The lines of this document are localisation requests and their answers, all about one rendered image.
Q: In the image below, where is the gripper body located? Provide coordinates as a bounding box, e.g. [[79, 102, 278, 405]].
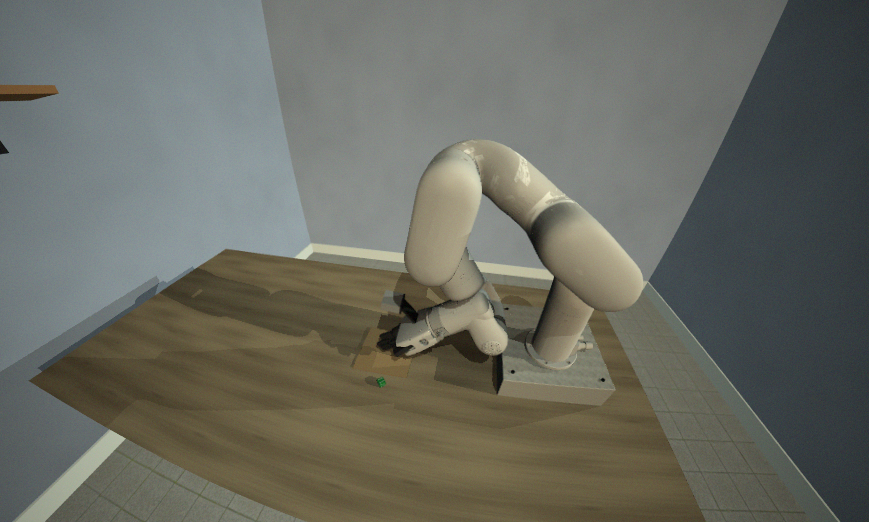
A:
[[396, 307, 440, 356]]

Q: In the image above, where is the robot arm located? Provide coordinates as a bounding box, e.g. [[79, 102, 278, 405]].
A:
[[404, 139, 643, 370]]

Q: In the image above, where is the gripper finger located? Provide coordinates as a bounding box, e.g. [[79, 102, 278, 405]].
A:
[[379, 323, 400, 339], [377, 337, 414, 357]]

